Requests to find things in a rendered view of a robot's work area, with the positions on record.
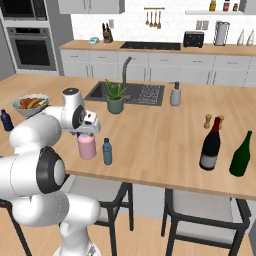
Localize grey corner wall cupboard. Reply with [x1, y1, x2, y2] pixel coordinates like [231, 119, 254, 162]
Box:
[239, 0, 256, 16]

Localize black chair with grey seat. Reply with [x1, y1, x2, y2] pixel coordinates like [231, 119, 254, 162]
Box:
[0, 197, 34, 256]
[65, 174, 135, 256]
[160, 187, 253, 256]

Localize dark sink basin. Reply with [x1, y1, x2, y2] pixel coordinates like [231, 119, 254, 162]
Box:
[83, 81, 166, 107]

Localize steel wall oven stack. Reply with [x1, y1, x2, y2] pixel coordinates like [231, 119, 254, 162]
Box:
[0, 0, 60, 74]

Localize black hob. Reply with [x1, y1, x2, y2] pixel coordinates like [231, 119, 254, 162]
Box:
[119, 41, 182, 52]

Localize grey soap dispenser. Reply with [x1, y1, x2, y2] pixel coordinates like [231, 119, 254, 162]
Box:
[169, 81, 183, 108]

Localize double wall socket plate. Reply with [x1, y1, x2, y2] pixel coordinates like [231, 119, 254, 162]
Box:
[195, 20, 210, 31]

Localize white cone bottle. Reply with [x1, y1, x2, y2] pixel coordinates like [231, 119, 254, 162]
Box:
[236, 28, 246, 47]
[246, 28, 256, 47]

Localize dark grey tap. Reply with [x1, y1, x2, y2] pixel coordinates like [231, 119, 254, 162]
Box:
[121, 56, 134, 90]

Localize white wall cupboards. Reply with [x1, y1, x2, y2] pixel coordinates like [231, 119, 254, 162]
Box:
[57, 0, 126, 15]

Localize dark blue plastic bottle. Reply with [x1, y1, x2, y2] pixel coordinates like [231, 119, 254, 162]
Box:
[0, 108, 15, 132]

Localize wooden knife block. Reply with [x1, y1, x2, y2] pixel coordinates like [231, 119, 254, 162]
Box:
[101, 22, 114, 45]

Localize pink plastic bottle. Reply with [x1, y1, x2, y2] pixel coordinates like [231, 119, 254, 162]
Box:
[77, 132, 98, 161]

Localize bowl of fruit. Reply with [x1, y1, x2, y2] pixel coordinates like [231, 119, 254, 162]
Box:
[12, 93, 51, 118]

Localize dark red wine bottle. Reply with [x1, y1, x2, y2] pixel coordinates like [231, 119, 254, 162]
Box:
[198, 116, 223, 172]

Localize white base cupboard run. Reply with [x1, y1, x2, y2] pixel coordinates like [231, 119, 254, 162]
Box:
[59, 48, 256, 89]

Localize white wall shelf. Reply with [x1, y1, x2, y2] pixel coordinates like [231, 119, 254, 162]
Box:
[184, 9, 246, 16]

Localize green plant in pot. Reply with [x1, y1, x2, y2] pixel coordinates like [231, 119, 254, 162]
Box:
[104, 78, 130, 115]

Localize green glass bottle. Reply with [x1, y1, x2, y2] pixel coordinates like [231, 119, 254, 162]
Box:
[228, 130, 254, 178]

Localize black toaster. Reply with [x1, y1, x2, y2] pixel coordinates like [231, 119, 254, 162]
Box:
[182, 30, 206, 49]

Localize blue plastic water bottle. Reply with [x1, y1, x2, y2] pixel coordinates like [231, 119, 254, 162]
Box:
[102, 137, 114, 166]

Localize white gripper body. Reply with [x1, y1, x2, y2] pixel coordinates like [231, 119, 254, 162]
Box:
[75, 122, 102, 137]

